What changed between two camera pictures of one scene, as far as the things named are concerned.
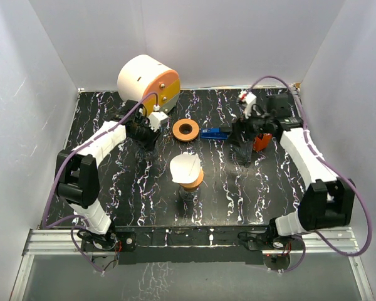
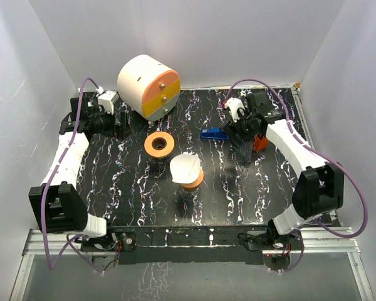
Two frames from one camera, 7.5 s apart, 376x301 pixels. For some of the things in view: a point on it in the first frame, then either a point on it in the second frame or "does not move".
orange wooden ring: [188, 137] to [159, 144]
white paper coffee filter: [185, 167] does not move
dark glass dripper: [242, 152] does not move
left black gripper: [152, 138] to [123, 131]
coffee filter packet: [261, 144] does not move
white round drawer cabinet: [149, 81] does not move
